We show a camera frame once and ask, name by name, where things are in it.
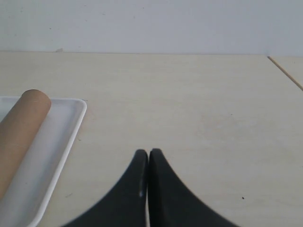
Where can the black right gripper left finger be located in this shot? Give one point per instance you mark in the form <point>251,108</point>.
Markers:
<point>125,204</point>

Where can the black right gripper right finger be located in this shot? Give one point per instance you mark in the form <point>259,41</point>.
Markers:
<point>171,203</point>

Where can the brown cardboard tube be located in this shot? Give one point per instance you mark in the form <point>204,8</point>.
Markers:
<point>17,132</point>

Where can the white plastic tray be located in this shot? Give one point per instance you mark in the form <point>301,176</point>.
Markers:
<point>32,186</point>

